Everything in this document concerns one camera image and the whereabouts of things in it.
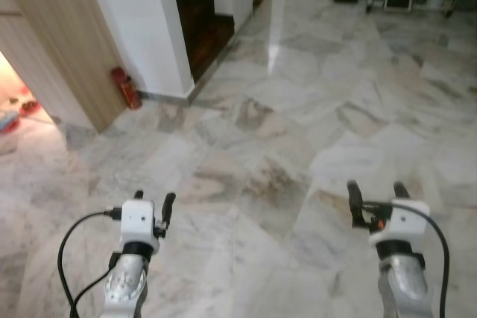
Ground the red fire extinguisher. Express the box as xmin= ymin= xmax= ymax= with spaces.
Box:
xmin=111 ymin=67 xmax=142 ymax=110

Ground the red and blue bowl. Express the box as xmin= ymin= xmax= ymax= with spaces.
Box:
xmin=0 ymin=109 xmax=19 ymax=134

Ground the dark wooden staircase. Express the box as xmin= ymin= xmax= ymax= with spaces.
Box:
xmin=170 ymin=0 xmax=236 ymax=82

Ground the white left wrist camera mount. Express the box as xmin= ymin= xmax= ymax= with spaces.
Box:
xmin=119 ymin=199 xmax=162 ymax=253

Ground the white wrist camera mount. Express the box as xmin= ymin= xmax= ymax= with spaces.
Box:
xmin=370 ymin=199 xmax=431 ymax=247
xmin=119 ymin=199 xmax=162 ymax=253

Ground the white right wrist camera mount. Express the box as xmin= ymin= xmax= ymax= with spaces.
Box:
xmin=370 ymin=199 xmax=431 ymax=247

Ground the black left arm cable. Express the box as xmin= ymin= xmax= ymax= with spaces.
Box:
xmin=58 ymin=209 xmax=124 ymax=318

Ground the light wooden wall panel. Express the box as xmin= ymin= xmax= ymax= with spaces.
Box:
xmin=0 ymin=0 xmax=127 ymax=134

